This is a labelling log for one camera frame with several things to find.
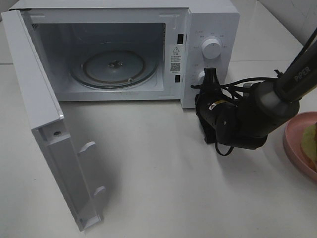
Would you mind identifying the upper white power knob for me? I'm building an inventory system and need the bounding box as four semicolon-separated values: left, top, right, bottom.
201;36;222;60

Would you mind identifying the white microwave oven body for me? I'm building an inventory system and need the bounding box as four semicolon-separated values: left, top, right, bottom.
8;0;240;109

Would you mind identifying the pink round plate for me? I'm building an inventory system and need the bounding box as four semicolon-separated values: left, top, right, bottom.
283;112;317;184

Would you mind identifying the sandwich with lettuce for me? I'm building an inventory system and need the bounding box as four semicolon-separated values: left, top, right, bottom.
300;123;317;172

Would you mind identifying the glass microwave turntable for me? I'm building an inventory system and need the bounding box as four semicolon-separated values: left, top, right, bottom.
70;49;159;89

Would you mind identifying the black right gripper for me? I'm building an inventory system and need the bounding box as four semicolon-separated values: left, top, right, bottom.
195;67;238;144

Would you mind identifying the lower white timer knob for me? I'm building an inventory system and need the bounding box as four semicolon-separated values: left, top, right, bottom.
198;71;205;89

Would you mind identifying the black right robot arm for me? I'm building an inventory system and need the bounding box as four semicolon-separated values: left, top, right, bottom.
191;32;317;156

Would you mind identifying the white microwave door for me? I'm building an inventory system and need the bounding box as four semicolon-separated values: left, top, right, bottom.
2;10;105;231

